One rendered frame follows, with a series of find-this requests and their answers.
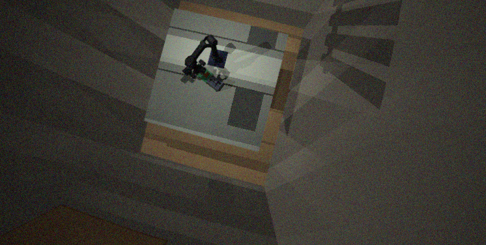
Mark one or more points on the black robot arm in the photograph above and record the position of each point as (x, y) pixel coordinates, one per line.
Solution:
(191, 61)

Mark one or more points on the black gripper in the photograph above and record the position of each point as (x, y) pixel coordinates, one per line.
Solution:
(195, 72)

